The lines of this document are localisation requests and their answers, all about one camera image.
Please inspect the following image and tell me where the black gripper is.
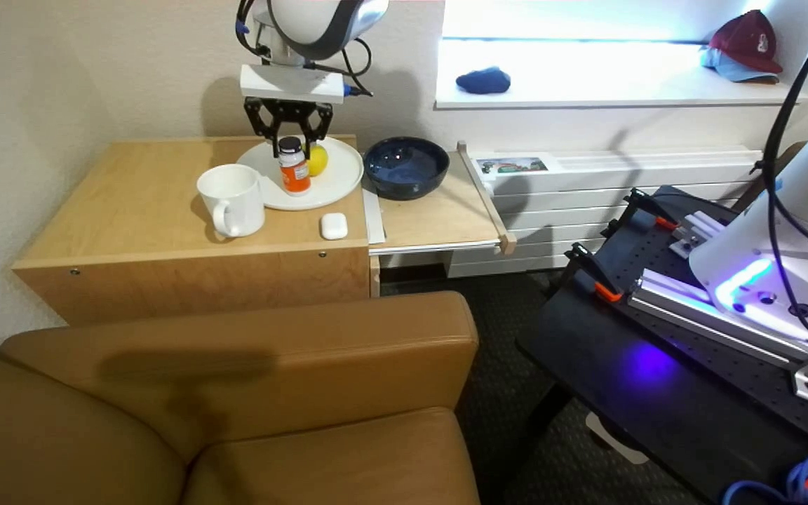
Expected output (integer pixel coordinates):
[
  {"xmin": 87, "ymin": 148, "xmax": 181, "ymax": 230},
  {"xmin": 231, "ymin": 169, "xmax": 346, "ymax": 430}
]
[{"xmin": 243, "ymin": 94, "xmax": 337, "ymax": 160}]

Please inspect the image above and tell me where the white bottle with orange base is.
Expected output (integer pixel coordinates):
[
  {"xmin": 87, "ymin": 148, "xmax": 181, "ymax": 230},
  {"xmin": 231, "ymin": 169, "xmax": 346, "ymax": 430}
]
[{"xmin": 275, "ymin": 135, "xmax": 314, "ymax": 195}]

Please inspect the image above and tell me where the white round plate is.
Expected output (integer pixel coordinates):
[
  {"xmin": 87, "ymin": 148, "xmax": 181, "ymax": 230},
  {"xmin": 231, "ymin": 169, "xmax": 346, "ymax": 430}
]
[{"xmin": 234, "ymin": 132, "xmax": 369, "ymax": 212}]

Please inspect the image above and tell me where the yellow lemon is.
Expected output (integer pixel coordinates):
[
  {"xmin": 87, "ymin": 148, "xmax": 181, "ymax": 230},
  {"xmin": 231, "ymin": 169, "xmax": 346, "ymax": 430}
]
[{"xmin": 304, "ymin": 141, "xmax": 332, "ymax": 180}]

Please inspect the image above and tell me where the white ceramic mug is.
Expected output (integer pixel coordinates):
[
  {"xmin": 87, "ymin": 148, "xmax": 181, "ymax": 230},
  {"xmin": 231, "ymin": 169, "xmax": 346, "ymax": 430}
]
[{"xmin": 195, "ymin": 160, "xmax": 266, "ymax": 240}]

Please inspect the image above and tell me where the small white earbuds case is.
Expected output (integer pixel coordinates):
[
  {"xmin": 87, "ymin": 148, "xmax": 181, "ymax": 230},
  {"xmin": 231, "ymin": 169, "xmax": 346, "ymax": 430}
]
[{"xmin": 318, "ymin": 209, "xmax": 351, "ymax": 245}]

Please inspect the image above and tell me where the dark blue bowl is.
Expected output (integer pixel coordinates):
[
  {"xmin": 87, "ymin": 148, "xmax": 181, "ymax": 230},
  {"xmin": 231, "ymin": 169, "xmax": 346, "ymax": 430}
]
[{"xmin": 360, "ymin": 135, "xmax": 453, "ymax": 202}]

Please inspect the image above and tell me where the wooden pull-out tray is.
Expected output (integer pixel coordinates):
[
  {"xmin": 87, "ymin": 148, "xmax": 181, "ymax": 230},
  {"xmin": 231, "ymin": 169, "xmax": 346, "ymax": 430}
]
[{"xmin": 365, "ymin": 137, "xmax": 520, "ymax": 261}]

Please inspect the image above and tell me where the light wooden desk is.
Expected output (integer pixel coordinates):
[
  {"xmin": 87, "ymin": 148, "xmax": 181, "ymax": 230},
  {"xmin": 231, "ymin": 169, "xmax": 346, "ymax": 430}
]
[{"xmin": 10, "ymin": 132, "xmax": 377, "ymax": 327}]

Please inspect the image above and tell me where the dark blue cloth lump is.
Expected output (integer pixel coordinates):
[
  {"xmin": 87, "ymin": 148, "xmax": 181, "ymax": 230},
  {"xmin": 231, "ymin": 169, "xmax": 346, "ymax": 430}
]
[{"xmin": 453, "ymin": 62, "xmax": 513, "ymax": 99}]

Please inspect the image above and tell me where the brown leather armchair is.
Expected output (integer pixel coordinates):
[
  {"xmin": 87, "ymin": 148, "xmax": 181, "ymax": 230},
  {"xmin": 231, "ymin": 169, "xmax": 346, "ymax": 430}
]
[{"xmin": 0, "ymin": 289, "xmax": 484, "ymax": 505}]

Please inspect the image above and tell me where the white window sill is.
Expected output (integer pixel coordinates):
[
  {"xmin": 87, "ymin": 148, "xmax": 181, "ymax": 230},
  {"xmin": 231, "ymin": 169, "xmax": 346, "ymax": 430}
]
[{"xmin": 432, "ymin": 34, "xmax": 808, "ymax": 111}]

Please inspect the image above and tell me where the black robot table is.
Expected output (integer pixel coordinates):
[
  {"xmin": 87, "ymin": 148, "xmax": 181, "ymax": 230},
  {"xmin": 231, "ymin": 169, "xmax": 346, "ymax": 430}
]
[{"xmin": 513, "ymin": 183, "xmax": 808, "ymax": 505}]

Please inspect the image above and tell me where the white paper scrap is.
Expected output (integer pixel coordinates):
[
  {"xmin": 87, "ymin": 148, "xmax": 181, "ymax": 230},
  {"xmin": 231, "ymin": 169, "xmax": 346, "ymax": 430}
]
[{"xmin": 585, "ymin": 410, "xmax": 652, "ymax": 468}]

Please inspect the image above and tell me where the dark red baseball cap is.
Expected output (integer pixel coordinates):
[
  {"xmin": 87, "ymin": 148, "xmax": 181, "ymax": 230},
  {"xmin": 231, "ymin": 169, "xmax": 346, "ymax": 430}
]
[{"xmin": 707, "ymin": 6, "xmax": 787, "ymax": 78}]

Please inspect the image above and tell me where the white wall heater unit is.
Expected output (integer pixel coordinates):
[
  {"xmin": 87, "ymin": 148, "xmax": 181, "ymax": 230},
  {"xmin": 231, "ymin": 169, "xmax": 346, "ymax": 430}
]
[{"xmin": 443, "ymin": 145, "xmax": 776, "ymax": 281}]

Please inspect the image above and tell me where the black clamp with orange handle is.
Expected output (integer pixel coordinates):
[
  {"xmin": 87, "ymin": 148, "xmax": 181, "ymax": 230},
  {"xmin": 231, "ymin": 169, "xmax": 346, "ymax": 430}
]
[
  {"xmin": 620, "ymin": 187, "xmax": 680, "ymax": 238},
  {"xmin": 565, "ymin": 240, "xmax": 630, "ymax": 308}
]

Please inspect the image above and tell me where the short aluminium rail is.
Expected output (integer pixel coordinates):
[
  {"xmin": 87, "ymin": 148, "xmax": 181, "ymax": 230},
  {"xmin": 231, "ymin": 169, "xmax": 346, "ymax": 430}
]
[{"xmin": 669, "ymin": 207, "xmax": 735, "ymax": 266}]

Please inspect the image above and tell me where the long aluminium rail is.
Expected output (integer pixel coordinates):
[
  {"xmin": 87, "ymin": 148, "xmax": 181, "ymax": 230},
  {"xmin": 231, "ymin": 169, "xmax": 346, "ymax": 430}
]
[{"xmin": 627, "ymin": 266, "xmax": 808, "ymax": 395}]

